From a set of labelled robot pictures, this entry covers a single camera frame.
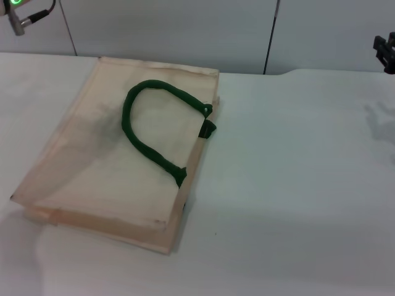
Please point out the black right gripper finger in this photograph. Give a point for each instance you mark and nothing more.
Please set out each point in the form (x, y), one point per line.
(389, 52)

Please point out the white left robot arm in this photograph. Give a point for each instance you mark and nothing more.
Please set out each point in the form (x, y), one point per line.
(14, 4)

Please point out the black vertical wall strip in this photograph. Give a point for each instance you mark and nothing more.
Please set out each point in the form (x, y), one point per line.
(271, 34)

